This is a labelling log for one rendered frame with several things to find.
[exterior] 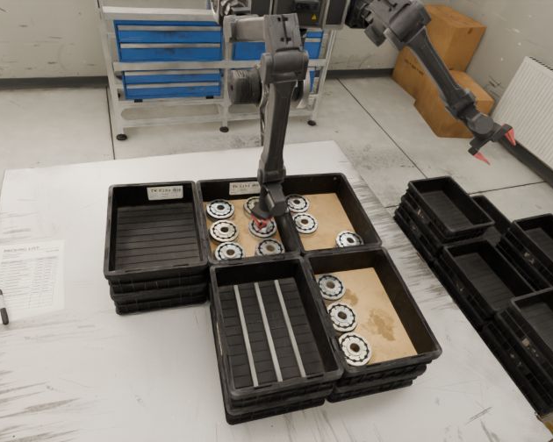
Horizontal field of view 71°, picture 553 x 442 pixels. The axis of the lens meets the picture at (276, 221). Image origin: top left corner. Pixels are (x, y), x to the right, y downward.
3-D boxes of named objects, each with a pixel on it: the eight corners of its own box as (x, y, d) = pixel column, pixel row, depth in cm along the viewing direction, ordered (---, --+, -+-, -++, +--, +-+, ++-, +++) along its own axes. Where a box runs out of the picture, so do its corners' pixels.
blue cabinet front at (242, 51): (230, 94, 316) (233, 21, 276) (311, 90, 339) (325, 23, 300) (231, 96, 314) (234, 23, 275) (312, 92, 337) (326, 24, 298)
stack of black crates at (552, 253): (470, 271, 239) (511, 220, 207) (506, 262, 249) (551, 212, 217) (517, 329, 214) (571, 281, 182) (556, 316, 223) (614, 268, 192)
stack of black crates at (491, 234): (432, 224, 264) (447, 200, 248) (466, 218, 274) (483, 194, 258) (470, 271, 239) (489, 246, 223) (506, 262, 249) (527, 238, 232)
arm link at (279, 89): (302, 44, 95) (260, 47, 92) (311, 57, 92) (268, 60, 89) (282, 169, 129) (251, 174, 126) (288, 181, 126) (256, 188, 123)
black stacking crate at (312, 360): (209, 288, 127) (209, 266, 119) (295, 276, 135) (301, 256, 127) (228, 414, 101) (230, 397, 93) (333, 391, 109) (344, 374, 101)
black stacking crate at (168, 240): (114, 209, 146) (109, 186, 138) (195, 203, 153) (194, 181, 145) (110, 299, 120) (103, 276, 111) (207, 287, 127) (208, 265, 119)
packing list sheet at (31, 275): (-7, 247, 140) (-7, 245, 139) (65, 237, 147) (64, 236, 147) (-20, 327, 119) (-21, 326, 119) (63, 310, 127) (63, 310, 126)
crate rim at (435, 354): (300, 259, 128) (302, 254, 127) (382, 249, 136) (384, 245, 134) (343, 378, 102) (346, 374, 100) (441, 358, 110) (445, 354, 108)
